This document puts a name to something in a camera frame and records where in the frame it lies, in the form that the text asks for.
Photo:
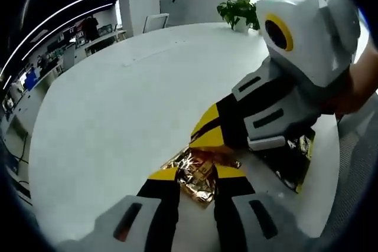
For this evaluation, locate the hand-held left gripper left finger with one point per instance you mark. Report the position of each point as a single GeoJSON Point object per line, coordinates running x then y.
{"type": "Point", "coordinates": [141, 222]}

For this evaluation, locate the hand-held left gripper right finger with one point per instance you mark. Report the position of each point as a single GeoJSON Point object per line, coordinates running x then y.
{"type": "Point", "coordinates": [245, 222]}

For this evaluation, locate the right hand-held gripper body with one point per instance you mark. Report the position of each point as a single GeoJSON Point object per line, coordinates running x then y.
{"type": "Point", "coordinates": [319, 36]}

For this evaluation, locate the green black sachet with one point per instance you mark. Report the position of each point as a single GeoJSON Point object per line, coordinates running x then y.
{"type": "Point", "coordinates": [289, 169]}

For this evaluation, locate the gold foil sachet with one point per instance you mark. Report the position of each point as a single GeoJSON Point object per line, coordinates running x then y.
{"type": "Point", "coordinates": [198, 181]}

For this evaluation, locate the person's right hand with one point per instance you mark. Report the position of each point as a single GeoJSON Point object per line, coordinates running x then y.
{"type": "Point", "coordinates": [345, 95]}

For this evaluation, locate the potted green plant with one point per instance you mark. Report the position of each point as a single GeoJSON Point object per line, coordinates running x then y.
{"type": "Point", "coordinates": [239, 10]}

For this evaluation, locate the grey mesh office chair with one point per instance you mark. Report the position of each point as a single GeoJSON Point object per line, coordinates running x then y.
{"type": "Point", "coordinates": [354, 160]}

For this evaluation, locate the white office chair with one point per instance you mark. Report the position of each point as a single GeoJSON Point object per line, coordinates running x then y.
{"type": "Point", "coordinates": [156, 22]}

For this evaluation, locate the blue box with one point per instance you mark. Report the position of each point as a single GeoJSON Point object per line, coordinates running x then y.
{"type": "Point", "coordinates": [29, 81]}

